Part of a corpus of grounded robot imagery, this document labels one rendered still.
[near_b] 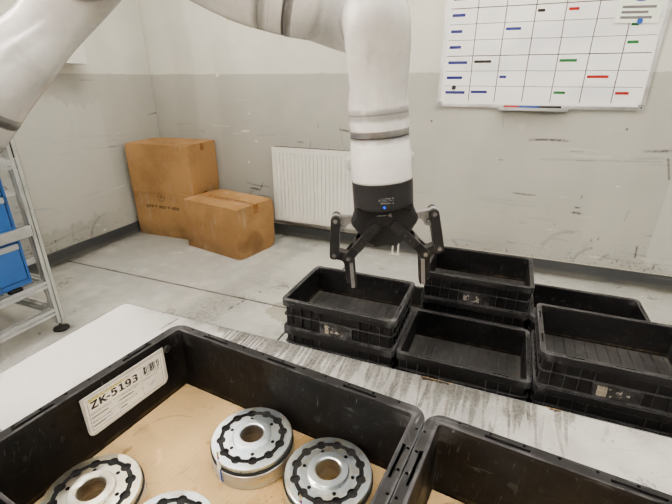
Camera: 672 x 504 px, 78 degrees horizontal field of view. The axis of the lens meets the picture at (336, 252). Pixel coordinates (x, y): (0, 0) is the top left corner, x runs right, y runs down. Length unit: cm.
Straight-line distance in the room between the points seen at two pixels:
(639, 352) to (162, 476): 141
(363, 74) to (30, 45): 35
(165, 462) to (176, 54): 372
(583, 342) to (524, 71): 193
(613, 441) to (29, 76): 99
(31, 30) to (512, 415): 91
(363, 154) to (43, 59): 36
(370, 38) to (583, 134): 273
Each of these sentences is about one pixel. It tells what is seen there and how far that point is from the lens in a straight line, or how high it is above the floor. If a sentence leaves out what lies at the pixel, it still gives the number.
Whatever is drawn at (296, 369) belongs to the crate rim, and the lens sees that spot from 57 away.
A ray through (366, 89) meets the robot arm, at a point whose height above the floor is 127.
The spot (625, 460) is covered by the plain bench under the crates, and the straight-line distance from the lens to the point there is 90.
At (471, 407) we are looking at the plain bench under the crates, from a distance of 89.
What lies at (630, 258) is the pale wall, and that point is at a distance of 338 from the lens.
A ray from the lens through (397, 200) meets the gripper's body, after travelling 50.
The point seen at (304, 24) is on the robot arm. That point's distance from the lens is 49.
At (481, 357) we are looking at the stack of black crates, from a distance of 159.
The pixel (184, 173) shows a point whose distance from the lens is 365.
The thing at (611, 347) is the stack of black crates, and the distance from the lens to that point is 163.
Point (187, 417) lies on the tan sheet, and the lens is 68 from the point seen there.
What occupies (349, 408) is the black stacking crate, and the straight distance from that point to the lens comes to 55.
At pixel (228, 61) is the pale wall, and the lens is 378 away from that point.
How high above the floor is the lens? 128
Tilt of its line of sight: 22 degrees down
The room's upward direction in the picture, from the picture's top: straight up
